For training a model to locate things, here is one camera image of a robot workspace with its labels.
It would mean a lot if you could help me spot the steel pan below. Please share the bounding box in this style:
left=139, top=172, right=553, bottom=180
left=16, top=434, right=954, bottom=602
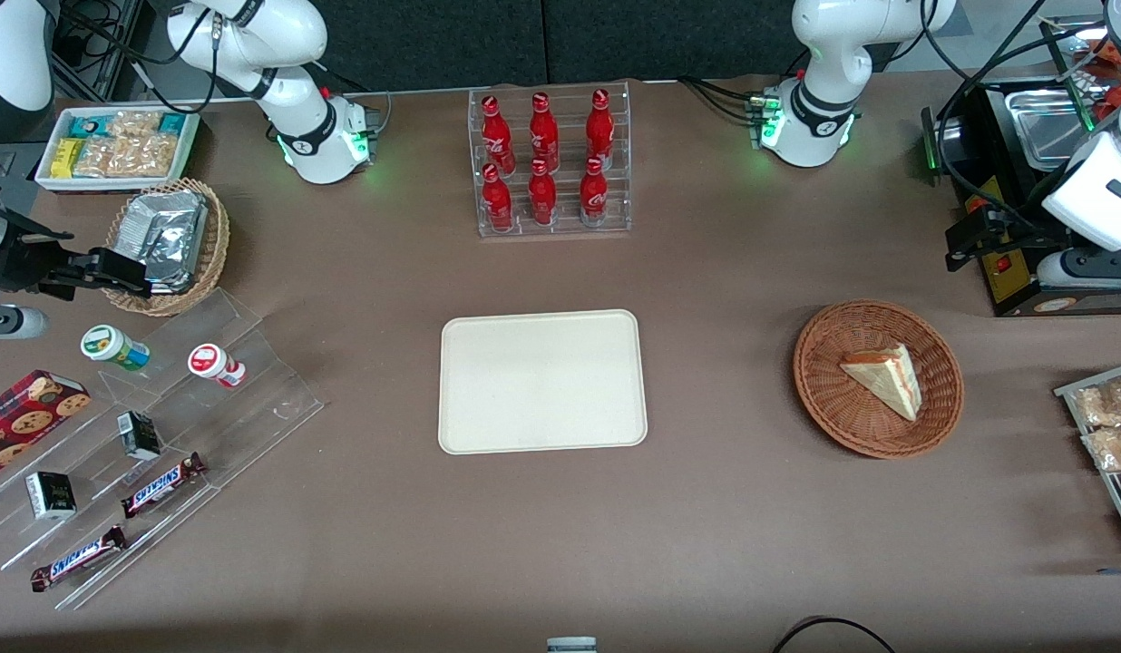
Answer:
left=1005, top=89, right=1110, bottom=169

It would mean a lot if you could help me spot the grey snack tray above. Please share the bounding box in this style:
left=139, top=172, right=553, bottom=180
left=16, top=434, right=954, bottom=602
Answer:
left=1055, top=361, right=1121, bottom=554

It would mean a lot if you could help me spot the clear cracker packet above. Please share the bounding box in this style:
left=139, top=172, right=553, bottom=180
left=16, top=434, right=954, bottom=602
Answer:
left=73, top=138, right=117, bottom=178
left=107, top=111, right=162, bottom=139
left=109, top=136, right=179, bottom=178

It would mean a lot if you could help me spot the silver foil packet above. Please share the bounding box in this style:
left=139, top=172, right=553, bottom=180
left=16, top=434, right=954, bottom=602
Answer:
left=116, top=189, right=210, bottom=266
left=143, top=245, right=208, bottom=296

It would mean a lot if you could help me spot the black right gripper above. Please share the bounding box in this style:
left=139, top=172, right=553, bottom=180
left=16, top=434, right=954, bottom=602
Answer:
left=0, top=207, right=154, bottom=301

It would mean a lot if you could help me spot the black looped cable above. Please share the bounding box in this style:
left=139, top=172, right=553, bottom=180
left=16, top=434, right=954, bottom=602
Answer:
left=774, top=617, right=897, bottom=653

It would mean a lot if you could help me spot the red cola bottle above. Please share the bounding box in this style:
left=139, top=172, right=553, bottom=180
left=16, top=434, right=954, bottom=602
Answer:
left=530, top=93, right=561, bottom=173
left=586, top=88, right=616, bottom=170
left=482, top=95, right=516, bottom=175
left=481, top=163, right=514, bottom=232
left=580, top=156, right=609, bottom=226
left=528, top=159, right=558, bottom=228

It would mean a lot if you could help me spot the clear acrylic stepped display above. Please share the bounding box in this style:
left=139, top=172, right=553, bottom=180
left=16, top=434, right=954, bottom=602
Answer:
left=0, top=288, right=326, bottom=611

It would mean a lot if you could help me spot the green lid yogurt cup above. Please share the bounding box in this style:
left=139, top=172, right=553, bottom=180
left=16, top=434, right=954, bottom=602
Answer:
left=80, top=325, right=151, bottom=373

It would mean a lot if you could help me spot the triangle sandwich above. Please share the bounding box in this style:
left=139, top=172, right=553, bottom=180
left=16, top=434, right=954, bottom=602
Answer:
left=839, top=343, right=922, bottom=423

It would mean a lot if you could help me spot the light tan wicker basket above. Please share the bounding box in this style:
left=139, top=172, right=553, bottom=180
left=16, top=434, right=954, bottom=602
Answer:
left=101, top=178, right=231, bottom=317

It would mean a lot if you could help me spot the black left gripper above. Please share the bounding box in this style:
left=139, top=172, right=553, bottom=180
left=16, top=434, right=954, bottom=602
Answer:
left=946, top=213, right=1071, bottom=272

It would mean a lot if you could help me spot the cream plastic tray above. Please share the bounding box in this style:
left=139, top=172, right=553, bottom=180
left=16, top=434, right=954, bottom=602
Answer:
left=438, top=309, right=648, bottom=455

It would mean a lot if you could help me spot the snickers chocolate bar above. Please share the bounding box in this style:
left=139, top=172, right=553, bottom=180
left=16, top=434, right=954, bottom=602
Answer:
left=30, top=525, right=128, bottom=593
left=121, top=452, right=208, bottom=519

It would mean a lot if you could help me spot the clear bag of crackers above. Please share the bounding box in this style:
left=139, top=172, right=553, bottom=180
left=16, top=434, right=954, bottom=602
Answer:
left=1073, top=376, right=1121, bottom=427
left=1082, top=424, right=1121, bottom=473

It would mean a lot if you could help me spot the white rectangular snack bin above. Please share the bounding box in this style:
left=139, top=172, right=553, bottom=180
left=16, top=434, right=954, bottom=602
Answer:
left=34, top=106, right=201, bottom=193

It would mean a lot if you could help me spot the clear acrylic bottle rack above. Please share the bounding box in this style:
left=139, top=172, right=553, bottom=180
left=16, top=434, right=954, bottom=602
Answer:
left=468, top=82, right=632, bottom=239

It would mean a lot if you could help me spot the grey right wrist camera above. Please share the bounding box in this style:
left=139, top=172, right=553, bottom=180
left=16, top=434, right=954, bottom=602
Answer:
left=0, top=307, right=50, bottom=339

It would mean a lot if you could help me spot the black base cable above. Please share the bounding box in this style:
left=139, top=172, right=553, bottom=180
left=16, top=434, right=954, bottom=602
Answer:
left=320, top=63, right=394, bottom=137
left=678, top=77, right=770, bottom=123

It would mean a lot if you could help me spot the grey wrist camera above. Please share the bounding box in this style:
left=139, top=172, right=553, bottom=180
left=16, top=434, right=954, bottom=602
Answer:
left=1035, top=250, right=1121, bottom=291
left=0, top=307, right=50, bottom=339

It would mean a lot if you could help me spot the red lid yogurt cup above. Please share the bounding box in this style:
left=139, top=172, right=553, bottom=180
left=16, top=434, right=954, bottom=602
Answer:
left=188, top=343, right=248, bottom=389

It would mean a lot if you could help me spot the small black drink carton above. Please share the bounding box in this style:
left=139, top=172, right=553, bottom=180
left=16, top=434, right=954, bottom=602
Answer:
left=116, top=410, right=162, bottom=462
left=25, top=471, right=77, bottom=521

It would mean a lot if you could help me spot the black equipment rack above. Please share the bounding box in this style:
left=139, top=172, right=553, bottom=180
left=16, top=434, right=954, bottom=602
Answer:
left=53, top=0, right=149, bottom=101

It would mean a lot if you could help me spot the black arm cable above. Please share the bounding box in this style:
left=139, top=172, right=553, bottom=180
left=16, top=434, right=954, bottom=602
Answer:
left=923, top=0, right=1078, bottom=237

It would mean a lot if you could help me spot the black appliance with yellow panel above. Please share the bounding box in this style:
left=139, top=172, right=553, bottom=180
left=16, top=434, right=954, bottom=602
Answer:
left=921, top=80, right=1121, bottom=318

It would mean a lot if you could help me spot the dark partition panel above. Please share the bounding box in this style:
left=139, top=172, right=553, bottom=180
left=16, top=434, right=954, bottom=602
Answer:
left=316, top=0, right=545, bottom=92
left=544, top=0, right=802, bottom=84

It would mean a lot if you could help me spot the orange snack bag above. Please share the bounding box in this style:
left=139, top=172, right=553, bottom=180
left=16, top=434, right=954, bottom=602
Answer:
left=1091, top=36, right=1121, bottom=92

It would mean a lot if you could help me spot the brown wicker basket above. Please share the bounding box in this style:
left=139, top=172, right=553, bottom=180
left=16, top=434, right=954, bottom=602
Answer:
left=793, top=299, right=965, bottom=460

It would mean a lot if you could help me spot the red plaid cookie box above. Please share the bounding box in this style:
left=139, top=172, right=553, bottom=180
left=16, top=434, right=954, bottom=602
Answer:
left=0, top=369, right=93, bottom=483

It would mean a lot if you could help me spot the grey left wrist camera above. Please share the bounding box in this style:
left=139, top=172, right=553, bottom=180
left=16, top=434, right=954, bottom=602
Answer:
left=1035, top=250, right=1121, bottom=291

